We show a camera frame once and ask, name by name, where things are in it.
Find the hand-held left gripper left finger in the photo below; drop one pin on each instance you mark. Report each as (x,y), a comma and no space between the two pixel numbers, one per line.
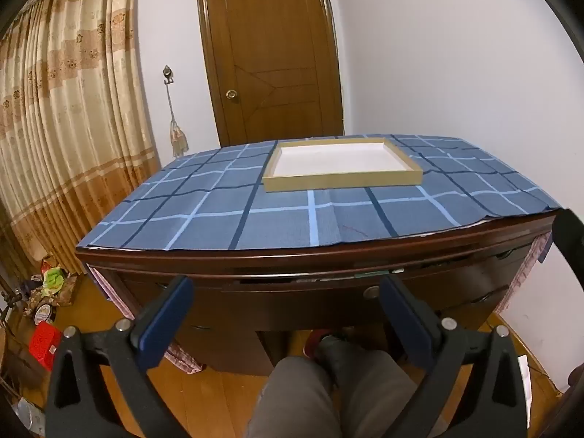
(166,310)

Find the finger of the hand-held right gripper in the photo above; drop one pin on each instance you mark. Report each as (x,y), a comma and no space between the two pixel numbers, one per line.
(568,246)

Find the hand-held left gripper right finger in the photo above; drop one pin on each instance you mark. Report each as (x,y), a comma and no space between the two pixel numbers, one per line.
(406,315)

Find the dark wooden drawer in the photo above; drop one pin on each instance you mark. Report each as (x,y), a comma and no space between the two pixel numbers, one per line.
(296,303)

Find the shallow wooden tray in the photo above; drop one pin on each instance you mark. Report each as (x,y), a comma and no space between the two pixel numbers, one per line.
(333,159)

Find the round metal drawer knob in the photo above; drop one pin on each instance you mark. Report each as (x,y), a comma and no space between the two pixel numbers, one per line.
(369,293)

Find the dark wooden desk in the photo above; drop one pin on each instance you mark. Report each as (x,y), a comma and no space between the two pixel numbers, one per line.
(182,259)

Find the red slipper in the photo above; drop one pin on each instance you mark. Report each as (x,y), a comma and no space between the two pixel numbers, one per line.
(312,344)

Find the green crumpled toy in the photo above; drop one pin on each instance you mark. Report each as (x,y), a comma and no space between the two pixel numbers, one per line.
(52,280)

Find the round tin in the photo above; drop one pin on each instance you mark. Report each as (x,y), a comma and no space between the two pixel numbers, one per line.
(44,314)

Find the red box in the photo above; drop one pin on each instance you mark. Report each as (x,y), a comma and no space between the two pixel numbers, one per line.
(43,344)

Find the person's grey trouser leg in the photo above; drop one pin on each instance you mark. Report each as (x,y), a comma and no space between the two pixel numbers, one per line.
(310,401)

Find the white paper sheet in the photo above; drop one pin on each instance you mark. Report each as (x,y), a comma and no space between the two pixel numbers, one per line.
(524,383)

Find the blue plaid tablecloth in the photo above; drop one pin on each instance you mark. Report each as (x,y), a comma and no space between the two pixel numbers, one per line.
(273,223)

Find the beige patterned curtain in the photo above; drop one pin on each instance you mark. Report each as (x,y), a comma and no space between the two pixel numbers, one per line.
(68,123)

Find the brass door knob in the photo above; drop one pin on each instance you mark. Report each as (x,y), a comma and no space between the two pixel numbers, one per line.
(232,94)

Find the brown wooden door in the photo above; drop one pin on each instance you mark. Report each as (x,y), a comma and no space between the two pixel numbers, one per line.
(269,54)

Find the metal wall hook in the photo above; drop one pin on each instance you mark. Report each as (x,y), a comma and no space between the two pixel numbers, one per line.
(168,74)

